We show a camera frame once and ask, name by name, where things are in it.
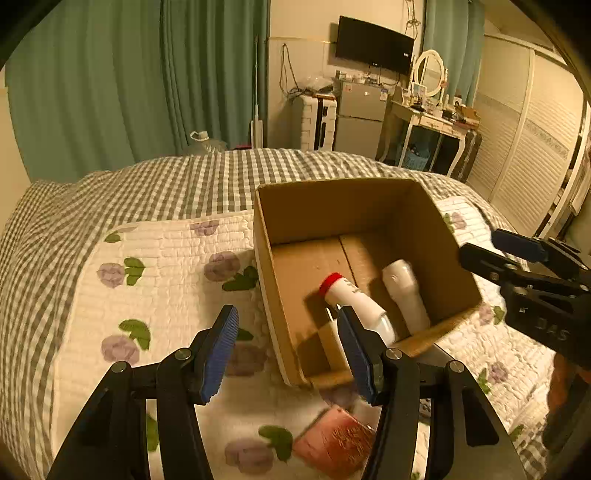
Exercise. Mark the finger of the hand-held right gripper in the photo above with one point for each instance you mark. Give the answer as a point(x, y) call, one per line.
point(489, 266)
point(516, 245)

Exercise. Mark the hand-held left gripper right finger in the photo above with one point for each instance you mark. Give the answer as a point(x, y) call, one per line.
point(354, 347)

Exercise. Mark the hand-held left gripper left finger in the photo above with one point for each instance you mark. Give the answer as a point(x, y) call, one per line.
point(220, 350)

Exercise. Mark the white bottle with red cap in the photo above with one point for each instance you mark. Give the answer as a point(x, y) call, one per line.
point(355, 300)

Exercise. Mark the white plastic bottle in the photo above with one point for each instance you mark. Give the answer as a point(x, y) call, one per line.
point(406, 295)

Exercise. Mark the pink rectangular box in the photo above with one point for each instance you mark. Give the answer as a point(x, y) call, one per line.
point(334, 441)

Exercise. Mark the cardboard box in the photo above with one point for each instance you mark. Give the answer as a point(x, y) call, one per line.
point(314, 258)

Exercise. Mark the floral quilted blanket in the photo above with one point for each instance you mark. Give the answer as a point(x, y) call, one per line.
point(161, 295)

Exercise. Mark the dark brown suitcase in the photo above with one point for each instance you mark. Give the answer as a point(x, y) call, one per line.
point(466, 154)

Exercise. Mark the white louvered wardrobe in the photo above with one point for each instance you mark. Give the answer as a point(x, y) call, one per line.
point(526, 138)

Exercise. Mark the blue storage basket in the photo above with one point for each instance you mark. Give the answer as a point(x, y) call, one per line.
point(418, 159)

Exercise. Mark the white dressing table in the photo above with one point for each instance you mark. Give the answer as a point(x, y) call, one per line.
point(427, 131)

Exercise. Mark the oval white-framed mirror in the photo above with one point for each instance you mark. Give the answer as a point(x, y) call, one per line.
point(430, 73)

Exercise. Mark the silver refrigerator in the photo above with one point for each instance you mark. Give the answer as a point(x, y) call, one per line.
point(360, 117)

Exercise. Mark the clear plastic water jug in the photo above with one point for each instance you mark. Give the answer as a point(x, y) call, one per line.
point(205, 144)

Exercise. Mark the green curtain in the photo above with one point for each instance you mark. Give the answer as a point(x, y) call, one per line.
point(115, 83)
point(455, 37)

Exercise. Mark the white suitcase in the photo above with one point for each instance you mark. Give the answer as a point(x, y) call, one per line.
point(316, 121)

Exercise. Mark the white mop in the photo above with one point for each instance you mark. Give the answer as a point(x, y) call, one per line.
point(256, 106)

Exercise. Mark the black wall television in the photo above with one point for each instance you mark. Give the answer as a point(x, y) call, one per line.
point(373, 44)

